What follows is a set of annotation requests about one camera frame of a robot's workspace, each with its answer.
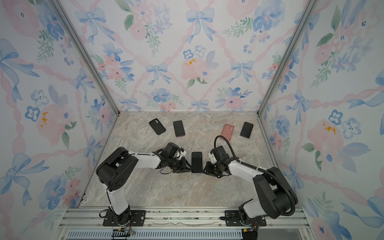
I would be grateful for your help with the aluminium rail frame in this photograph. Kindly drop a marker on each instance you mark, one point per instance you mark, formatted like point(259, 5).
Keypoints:
point(166, 223)

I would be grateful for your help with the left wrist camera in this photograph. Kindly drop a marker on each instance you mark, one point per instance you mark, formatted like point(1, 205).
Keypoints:
point(173, 151)

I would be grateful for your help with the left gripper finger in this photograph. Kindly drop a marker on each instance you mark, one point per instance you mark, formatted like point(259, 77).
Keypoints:
point(185, 163)
point(185, 169)

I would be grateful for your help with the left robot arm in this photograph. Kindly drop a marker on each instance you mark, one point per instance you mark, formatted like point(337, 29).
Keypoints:
point(114, 172)

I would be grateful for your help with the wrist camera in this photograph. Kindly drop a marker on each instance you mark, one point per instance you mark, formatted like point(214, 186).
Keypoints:
point(173, 151)
point(218, 154)

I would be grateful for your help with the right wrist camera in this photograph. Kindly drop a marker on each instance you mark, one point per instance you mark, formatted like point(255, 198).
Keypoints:
point(218, 154)

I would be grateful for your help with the corner aluminium post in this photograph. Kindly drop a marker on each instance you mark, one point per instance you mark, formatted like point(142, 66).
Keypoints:
point(85, 57)
point(291, 47)

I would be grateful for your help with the left corner aluminium post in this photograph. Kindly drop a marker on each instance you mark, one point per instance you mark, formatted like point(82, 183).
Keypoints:
point(85, 57)

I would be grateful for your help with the blue phone black screen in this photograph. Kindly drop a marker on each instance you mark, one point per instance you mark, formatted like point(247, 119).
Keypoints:
point(197, 162)

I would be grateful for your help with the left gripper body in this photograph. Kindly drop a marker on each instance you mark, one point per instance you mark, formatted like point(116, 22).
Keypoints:
point(174, 163)

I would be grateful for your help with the pink phone case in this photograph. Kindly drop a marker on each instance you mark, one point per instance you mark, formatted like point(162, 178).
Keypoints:
point(227, 131)

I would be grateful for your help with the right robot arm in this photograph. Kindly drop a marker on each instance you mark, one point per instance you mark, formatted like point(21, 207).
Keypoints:
point(275, 197)

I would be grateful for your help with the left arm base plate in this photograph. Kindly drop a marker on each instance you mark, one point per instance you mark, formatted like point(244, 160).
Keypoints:
point(131, 218)

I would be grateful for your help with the phone with pink edge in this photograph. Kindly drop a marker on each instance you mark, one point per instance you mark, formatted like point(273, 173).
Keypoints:
point(179, 128)

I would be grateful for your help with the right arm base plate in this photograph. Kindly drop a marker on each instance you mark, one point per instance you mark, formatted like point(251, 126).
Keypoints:
point(232, 217)

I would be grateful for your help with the black phone case with camera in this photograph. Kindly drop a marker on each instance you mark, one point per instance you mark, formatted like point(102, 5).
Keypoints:
point(157, 126)

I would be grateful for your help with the black phone far right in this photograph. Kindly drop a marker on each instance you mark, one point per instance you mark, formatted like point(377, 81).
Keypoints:
point(246, 130)

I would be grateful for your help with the right corner aluminium post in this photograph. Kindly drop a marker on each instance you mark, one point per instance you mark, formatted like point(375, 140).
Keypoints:
point(291, 47)

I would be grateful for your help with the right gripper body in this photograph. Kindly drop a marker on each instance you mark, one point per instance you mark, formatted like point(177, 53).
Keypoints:
point(217, 168)

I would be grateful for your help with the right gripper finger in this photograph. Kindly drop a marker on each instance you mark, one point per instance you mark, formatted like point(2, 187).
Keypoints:
point(208, 165)
point(208, 172)

